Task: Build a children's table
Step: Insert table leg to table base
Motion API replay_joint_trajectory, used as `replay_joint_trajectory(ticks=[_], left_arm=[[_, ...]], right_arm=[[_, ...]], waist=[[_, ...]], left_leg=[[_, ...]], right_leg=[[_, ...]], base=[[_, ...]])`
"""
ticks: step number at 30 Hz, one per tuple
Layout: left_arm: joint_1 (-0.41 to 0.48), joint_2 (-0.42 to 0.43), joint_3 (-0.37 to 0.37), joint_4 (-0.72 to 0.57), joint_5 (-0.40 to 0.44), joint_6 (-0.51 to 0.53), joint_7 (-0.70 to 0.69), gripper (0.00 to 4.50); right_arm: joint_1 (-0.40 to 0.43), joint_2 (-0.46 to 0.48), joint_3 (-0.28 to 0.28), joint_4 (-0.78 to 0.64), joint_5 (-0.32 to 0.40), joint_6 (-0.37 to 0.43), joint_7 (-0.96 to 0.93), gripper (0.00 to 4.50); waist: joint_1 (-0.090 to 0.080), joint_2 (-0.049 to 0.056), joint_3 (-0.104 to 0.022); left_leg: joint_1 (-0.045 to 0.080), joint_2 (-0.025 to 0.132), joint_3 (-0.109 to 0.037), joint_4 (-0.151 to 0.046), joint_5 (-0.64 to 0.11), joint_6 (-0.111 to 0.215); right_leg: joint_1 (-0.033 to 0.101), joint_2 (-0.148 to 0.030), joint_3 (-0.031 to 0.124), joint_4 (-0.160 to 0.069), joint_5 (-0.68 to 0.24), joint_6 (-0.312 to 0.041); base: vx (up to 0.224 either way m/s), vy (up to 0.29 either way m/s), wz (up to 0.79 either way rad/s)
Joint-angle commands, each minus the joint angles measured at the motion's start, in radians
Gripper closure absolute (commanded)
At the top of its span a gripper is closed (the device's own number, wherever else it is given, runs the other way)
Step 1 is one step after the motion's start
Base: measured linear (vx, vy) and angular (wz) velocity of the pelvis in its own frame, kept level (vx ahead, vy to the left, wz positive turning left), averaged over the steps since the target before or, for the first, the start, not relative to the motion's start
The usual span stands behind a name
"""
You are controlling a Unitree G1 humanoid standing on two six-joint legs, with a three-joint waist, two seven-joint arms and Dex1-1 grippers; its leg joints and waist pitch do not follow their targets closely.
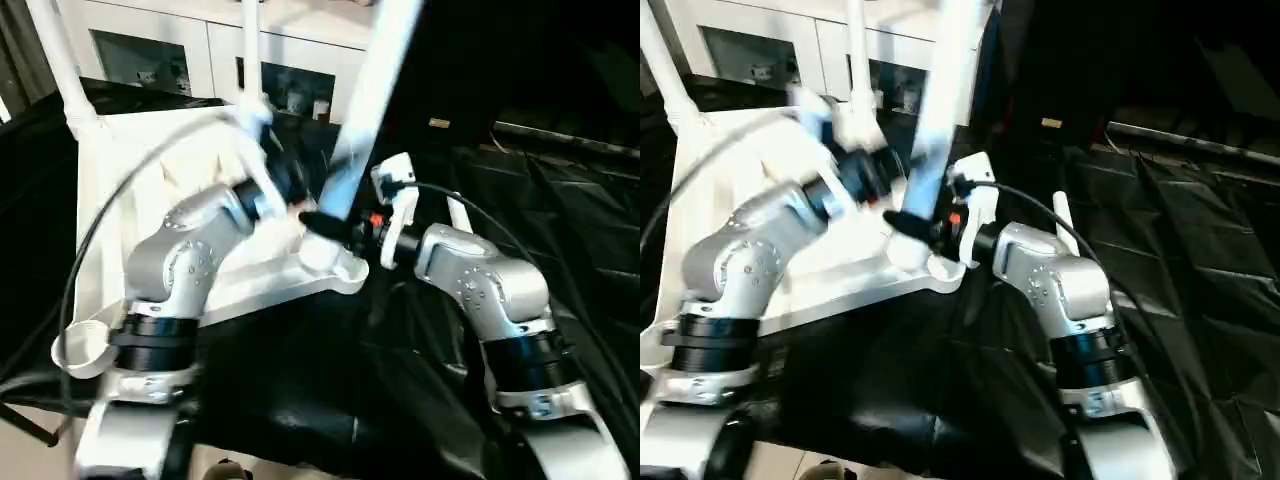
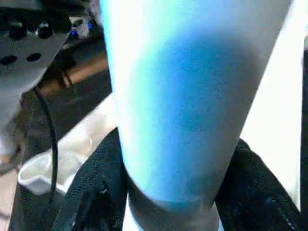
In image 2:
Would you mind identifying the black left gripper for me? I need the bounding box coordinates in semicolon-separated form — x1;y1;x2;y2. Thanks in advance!
0;0;92;41

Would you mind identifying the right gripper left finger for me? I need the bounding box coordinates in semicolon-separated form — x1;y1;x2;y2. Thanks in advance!
51;128;130;231

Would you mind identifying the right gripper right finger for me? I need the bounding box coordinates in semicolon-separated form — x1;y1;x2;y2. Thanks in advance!
215;139;308;231

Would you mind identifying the white plastic table top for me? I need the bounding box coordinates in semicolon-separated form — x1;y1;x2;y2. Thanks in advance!
18;0;308;231

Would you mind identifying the white plastic table leg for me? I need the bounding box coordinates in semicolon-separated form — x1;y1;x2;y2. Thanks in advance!
99;0;294;231

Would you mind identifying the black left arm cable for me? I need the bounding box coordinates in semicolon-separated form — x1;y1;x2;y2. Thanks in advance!
35;88;59;204

